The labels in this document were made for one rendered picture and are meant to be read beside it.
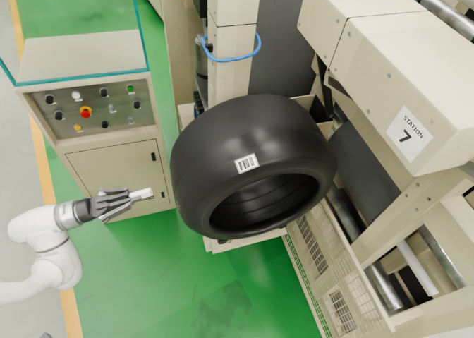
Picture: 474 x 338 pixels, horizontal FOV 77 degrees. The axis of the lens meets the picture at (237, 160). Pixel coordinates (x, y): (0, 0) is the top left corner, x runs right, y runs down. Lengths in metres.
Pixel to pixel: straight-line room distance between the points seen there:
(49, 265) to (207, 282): 1.28
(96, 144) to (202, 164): 0.95
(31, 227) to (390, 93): 1.05
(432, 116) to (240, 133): 0.48
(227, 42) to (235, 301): 1.66
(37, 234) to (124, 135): 0.78
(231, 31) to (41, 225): 0.84
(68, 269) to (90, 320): 1.16
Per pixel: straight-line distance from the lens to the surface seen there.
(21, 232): 1.14
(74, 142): 1.76
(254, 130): 0.88
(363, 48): 0.78
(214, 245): 1.35
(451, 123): 0.64
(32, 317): 2.42
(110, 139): 1.72
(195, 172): 0.90
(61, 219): 1.08
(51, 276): 1.12
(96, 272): 2.35
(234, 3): 0.96
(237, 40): 1.02
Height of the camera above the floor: 2.12
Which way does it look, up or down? 52 degrees down
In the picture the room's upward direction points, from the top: 7 degrees clockwise
